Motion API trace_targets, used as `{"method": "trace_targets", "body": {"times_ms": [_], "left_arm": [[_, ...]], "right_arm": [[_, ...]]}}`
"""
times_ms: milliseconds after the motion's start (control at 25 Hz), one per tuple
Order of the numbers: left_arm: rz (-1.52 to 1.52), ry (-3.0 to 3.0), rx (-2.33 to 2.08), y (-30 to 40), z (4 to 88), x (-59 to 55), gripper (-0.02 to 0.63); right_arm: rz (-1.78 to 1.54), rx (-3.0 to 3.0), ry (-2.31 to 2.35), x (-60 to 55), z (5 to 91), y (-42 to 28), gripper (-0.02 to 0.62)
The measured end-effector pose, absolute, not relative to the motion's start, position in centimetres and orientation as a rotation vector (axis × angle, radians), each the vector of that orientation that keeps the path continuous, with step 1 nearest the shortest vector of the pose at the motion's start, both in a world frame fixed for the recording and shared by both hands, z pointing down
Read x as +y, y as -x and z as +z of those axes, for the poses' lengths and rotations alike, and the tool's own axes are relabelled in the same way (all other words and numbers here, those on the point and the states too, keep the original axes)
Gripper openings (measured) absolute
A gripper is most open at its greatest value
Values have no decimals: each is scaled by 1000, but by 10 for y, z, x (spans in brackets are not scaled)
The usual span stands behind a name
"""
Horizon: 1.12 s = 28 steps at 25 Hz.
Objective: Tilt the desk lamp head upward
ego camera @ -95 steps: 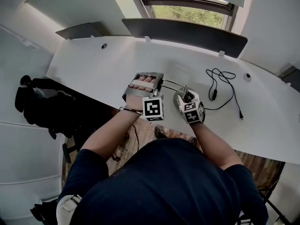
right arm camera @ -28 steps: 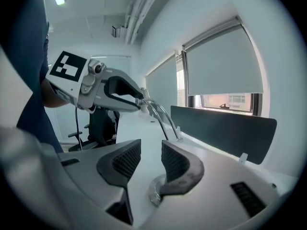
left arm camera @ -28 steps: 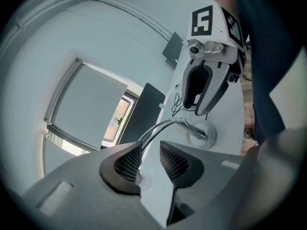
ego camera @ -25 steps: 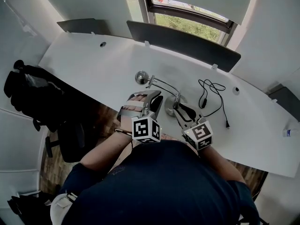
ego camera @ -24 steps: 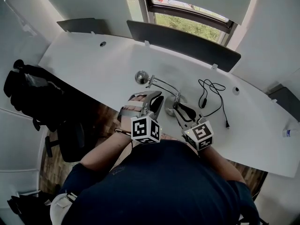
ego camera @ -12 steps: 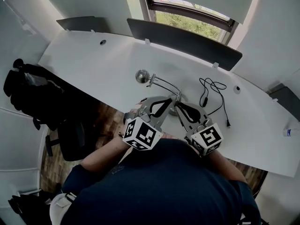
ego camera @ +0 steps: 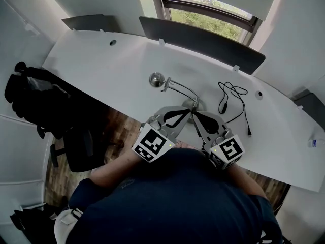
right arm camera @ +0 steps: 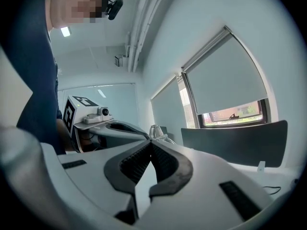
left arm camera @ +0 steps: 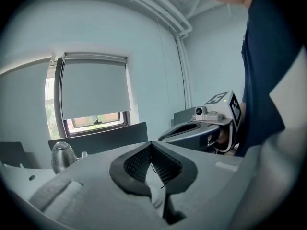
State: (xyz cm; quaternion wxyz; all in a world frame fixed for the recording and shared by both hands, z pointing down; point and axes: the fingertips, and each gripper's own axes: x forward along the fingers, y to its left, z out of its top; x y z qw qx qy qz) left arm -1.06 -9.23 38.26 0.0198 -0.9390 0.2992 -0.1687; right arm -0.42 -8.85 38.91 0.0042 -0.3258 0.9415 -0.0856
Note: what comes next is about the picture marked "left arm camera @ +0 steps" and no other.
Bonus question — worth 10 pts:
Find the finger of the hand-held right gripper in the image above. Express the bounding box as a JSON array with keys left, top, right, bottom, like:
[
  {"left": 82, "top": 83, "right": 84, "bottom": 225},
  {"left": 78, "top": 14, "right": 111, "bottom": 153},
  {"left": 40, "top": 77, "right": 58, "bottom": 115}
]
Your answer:
[
  {"left": 167, "top": 122, "right": 212, "bottom": 130},
  {"left": 158, "top": 125, "right": 220, "bottom": 150}
]

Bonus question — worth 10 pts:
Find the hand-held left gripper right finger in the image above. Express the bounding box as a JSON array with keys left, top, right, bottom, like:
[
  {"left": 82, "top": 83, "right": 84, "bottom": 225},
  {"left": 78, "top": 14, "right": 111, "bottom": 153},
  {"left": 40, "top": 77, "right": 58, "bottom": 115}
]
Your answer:
[{"left": 151, "top": 141, "right": 250, "bottom": 227}]

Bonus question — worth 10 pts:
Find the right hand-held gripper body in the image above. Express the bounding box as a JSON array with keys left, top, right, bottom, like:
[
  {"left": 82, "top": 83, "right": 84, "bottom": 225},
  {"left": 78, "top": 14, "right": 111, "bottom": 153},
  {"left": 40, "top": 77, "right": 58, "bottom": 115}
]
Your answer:
[{"left": 191, "top": 90, "right": 242, "bottom": 152}]

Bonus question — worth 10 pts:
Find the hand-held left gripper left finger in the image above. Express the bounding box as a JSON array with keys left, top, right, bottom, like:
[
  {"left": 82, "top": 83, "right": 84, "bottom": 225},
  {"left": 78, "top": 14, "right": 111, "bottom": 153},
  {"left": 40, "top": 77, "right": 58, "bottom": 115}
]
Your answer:
[{"left": 28, "top": 141, "right": 166, "bottom": 228}]

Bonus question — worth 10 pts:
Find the silver desk lamp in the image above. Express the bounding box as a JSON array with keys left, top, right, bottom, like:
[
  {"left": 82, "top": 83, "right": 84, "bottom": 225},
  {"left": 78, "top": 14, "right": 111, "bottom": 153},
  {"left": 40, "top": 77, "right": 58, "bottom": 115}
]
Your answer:
[{"left": 51, "top": 141, "right": 89, "bottom": 175}]

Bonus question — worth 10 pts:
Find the person's right forearm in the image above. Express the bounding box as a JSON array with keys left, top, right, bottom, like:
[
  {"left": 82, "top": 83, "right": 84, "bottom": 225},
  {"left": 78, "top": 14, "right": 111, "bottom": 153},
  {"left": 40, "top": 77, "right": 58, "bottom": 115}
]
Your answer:
[{"left": 237, "top": 101, "right": 248, "bottom": 132}]

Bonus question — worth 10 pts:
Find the person's right hand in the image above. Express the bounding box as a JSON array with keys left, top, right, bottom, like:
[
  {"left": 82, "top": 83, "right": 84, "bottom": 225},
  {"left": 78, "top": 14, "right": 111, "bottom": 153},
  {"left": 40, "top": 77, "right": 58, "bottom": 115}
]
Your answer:
[{"left": 208, "top": 125, "right": 230, "bottom": 147}]

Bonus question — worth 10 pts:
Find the long dark grey divider panel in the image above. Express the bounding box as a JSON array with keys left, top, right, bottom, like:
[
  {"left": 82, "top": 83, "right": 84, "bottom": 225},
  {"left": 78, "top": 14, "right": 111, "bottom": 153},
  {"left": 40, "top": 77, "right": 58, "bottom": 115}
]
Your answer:
[{"left": 47, "top": 122, "right": 148, "bottom": 156}]

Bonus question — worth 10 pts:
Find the person's dark blue shirt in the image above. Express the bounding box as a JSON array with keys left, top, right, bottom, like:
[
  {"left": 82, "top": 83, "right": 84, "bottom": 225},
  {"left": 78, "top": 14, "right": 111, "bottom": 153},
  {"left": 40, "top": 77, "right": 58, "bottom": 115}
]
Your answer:
[{"left": 234, "top": 0, "right": 307, "bottom": 158}]

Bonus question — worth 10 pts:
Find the dark framed window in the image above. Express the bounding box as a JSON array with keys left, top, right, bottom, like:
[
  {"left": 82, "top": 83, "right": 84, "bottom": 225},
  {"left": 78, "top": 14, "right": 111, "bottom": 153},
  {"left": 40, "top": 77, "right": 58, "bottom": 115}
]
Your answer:
[{"left": 45, "top": 53, "right": 132, "bottom": 139}]

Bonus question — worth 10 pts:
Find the wide white roller blind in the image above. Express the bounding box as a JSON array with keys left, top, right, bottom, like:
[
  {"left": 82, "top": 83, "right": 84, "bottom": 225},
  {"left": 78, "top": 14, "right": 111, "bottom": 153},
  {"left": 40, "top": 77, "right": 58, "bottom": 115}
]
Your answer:
[{"left": 0, "top": 58, "right": 53, "bottom": 145}]

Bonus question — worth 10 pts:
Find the white wall conduit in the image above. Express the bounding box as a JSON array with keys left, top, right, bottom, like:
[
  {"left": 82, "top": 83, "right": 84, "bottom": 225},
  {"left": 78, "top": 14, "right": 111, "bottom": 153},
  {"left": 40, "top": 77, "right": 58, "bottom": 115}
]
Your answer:
[{"left": 95, "top": 0, "right": 194, "bottom": 110}]

